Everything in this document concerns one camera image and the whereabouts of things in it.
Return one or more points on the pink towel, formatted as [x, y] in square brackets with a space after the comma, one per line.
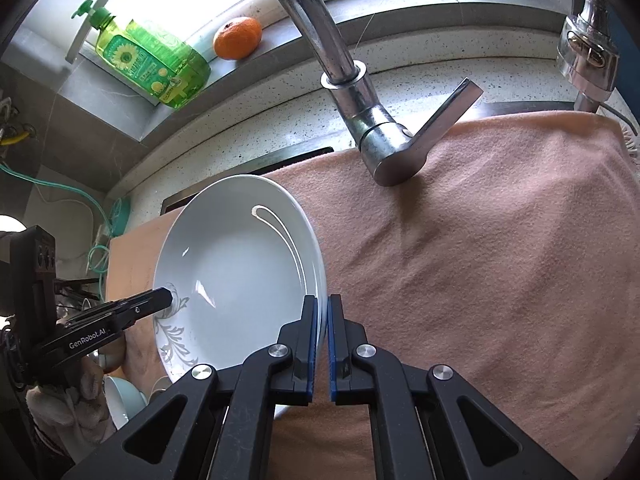
[475, 285]

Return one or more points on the orange fruit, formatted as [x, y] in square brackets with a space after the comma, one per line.
[237, 37]

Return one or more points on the chrome faucet sprayer head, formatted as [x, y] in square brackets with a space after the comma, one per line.
[587, 55]

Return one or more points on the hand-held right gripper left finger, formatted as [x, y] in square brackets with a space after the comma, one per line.
[311, 350]

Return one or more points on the teal power strip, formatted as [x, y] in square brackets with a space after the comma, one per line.
[120, 215]

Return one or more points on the steel sink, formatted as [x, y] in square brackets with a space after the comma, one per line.
[250, 170]

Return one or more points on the white deep plate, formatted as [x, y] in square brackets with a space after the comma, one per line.
[240, 270]

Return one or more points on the chrome faucet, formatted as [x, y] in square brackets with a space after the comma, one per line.
[350, 85]

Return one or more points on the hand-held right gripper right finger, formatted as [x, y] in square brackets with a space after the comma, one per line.
[332, 360]

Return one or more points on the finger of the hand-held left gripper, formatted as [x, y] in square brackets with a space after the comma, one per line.
[145, 305]
[75, 287]

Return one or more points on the green dish soap bottle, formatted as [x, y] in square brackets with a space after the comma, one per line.
[150, 60]

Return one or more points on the person's left hand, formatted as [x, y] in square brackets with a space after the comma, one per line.
[65, 400]

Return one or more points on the light blue bowl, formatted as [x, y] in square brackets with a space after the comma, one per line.
[122, 400]

